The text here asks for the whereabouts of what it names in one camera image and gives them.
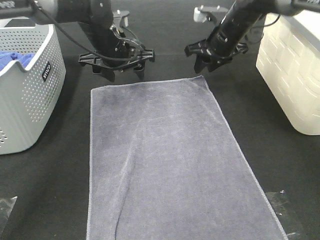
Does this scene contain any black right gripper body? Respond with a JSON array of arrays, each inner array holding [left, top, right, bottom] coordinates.
[[184, 27, 249, 66]]

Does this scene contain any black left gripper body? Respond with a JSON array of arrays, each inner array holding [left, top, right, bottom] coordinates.
[[78, 23, 155, 73]]

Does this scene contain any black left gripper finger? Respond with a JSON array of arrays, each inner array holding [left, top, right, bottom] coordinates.
[[99, 68, 115, 83], [133, 63, 145, 81]]

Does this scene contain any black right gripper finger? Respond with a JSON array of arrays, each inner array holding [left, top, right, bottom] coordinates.
[[193, 56, 209, 74], [207, 58, 233, 73]]

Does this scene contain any grey towel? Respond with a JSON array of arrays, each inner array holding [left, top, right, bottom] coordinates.
[[86, 76, 287, 240]]

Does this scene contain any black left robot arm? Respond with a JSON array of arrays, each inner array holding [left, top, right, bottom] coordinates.
[[0, 0, 156, 82]]

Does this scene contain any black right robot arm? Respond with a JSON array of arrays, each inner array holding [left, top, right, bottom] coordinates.
[[184, 0, 320, 73]]

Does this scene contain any blue towel in basket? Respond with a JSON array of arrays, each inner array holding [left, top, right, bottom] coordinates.
[[0, 51, 35, 71]]

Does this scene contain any cream plastic storage bin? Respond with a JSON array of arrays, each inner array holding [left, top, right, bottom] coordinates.
[[256, 10, 320, 136]]

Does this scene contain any grey perforated laundry basket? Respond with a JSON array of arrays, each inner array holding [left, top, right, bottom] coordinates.
[[0, 17, 66, 155]]

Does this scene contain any black fabric table mat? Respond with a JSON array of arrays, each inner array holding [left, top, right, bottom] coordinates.
[[0, 0, 320, 240]]

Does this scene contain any clear tape strip right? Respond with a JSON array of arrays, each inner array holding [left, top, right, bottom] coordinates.
[[265, 190, 303, 240]]

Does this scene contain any clear tape strip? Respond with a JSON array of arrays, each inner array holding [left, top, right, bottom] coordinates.
[[265, 190, 303, 240], [0, 196, 18, 234]]

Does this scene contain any clear tape strip left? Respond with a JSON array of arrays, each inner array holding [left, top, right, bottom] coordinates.
[[0, 196, 18, 234]]

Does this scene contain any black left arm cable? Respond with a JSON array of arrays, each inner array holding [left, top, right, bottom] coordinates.
[[27, 0, 146, 63]]

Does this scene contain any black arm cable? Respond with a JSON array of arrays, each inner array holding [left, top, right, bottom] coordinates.
[[245, 12, 282, 45], [27, 0, 146, 63]]

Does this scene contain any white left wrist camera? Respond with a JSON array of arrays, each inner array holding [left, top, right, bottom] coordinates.
[[112, 10, 130, 28]]

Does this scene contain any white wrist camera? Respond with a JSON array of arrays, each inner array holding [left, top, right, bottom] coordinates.
[[193, 5, 229, 24], [112, 10, 130, 28]]

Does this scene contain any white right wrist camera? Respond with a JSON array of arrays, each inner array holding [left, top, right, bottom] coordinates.
[[193, 5, 229, 24]]

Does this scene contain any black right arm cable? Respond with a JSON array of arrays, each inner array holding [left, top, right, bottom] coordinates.
[[245, 12, 282, 45]]

